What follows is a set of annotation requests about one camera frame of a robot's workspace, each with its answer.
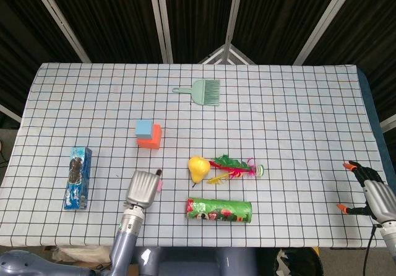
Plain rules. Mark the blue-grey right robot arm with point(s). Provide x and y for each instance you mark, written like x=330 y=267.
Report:
x=389 y=239

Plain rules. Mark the yellow pear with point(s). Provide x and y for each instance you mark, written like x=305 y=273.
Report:
x=199 y=167

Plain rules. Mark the colourful feather shuttlecock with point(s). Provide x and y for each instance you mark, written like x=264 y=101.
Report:
x=260 y=170

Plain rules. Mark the checkered light blue tablecloth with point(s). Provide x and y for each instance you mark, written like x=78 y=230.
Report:
x=278 y=118

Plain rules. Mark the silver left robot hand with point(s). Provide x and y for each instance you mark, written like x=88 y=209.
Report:
x=142 y=189

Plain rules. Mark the white low frame bar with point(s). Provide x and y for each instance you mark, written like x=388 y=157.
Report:
x=389 y=124
x=10 y=113

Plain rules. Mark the white triangular frame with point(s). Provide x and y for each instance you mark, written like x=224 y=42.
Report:
x=228 y=51

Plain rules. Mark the small pink foam cube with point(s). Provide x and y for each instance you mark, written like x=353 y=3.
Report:
x=160 y=185

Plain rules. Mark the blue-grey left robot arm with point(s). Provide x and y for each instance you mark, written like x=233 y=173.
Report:
x=123 y=242

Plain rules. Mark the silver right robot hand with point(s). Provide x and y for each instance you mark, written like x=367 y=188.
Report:
x=380 y=198

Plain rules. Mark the white narrow frame post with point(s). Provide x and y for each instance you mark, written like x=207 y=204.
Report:
x=233 y=10

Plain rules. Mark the blue-grey robot torso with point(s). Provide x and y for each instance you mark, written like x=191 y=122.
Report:
x=185 y=263

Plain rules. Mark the white double frame post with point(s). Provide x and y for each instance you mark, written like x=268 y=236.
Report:
x=162 y=34

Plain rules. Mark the green Pringles can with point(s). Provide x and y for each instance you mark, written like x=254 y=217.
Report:
x=222 y=211

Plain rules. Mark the large orange foam cube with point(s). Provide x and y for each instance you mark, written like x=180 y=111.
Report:
x=156 y=136

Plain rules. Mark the blue cookie box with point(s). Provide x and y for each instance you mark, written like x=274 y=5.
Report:
x=77 y=180

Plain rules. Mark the medium blue foam cube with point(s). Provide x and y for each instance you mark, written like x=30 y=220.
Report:
x=143 y=129

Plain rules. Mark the white slanted frame post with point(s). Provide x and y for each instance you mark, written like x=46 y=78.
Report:
x=58 y=19
x=325 y=22

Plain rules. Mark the mint green hand brush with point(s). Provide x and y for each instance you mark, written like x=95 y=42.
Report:
x=201 y=92

